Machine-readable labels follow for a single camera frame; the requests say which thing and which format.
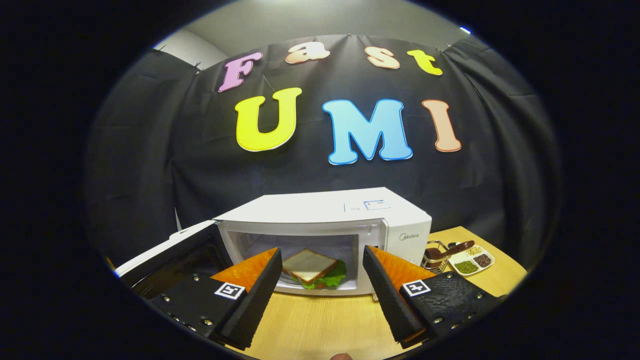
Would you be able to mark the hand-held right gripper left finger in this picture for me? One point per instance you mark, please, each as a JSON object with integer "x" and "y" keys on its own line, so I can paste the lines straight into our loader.
{"x": 260, "y": 295}

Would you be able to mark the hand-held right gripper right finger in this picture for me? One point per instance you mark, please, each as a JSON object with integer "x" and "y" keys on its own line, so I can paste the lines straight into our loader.
{"x": 387, "y": 300}

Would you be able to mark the sandwich with lettuce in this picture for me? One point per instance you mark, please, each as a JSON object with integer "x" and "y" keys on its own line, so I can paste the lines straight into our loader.
{"x": 307, "y": 265}

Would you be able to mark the white microwave oven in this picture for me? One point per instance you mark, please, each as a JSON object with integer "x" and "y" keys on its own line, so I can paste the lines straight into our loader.
{"x": 310, "y": 205}

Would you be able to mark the brown spoon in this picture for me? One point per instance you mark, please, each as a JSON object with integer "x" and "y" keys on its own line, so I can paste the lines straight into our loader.
{"x": 450, "y": 249}

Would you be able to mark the white divided dish with beans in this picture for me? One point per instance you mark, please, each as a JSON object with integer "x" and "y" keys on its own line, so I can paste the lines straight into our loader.
{"x": 472, "y": 262}

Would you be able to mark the black backdrop cloth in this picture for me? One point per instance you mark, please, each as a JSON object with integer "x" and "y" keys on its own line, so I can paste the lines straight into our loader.
{"x": 150, "y": 150}

